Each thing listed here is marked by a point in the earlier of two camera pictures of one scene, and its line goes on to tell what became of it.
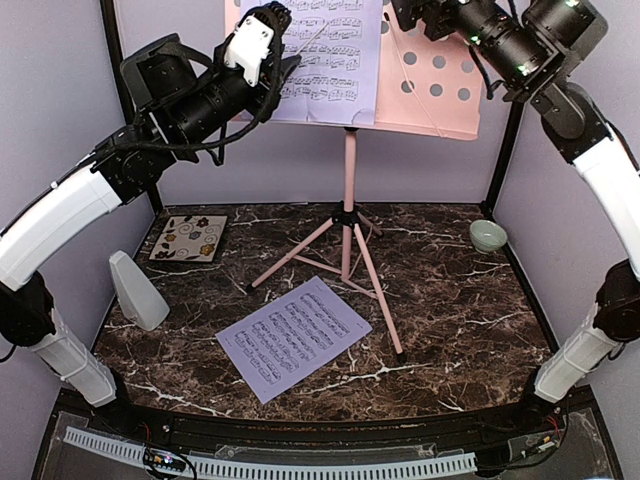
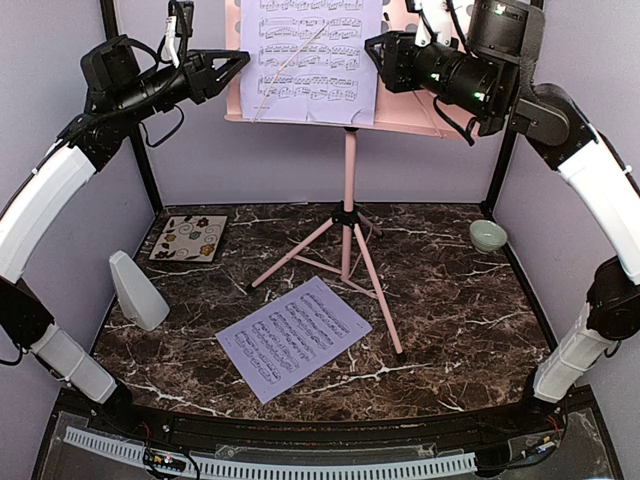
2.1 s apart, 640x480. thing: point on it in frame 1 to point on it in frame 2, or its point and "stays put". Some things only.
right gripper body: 440,22 to 461,77
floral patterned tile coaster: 189,238 stays put
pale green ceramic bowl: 486,236 stays put
